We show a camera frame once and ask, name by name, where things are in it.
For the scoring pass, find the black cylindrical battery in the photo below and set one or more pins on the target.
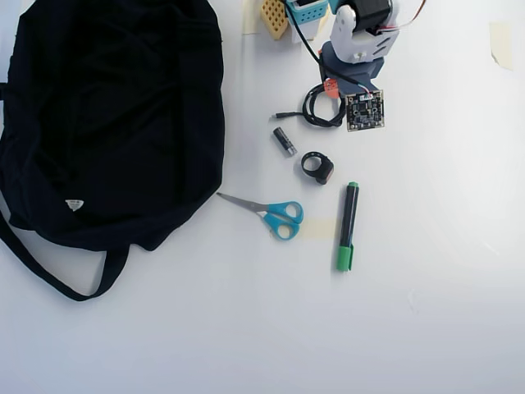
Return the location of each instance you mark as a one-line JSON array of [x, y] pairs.
[[284, 141]]

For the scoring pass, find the black fabric bag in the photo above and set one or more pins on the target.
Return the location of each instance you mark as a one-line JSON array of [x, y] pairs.
[[102, 123]]

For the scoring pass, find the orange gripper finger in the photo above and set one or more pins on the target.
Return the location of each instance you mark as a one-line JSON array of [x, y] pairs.
[[332, 87]]

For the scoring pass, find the masking tape strip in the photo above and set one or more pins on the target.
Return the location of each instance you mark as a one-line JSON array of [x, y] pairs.
[[250, 20], [320, 229], [502, 45]]

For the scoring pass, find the white and teal robot arm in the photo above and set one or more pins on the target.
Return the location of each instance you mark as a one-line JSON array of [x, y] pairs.
[[348, 45]]

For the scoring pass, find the bare camera circuit board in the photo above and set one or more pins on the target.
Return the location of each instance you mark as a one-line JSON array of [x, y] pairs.
[[366, 111]]

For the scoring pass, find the green and black marker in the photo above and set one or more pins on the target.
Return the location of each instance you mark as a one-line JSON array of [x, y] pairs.
[[348, 221]]

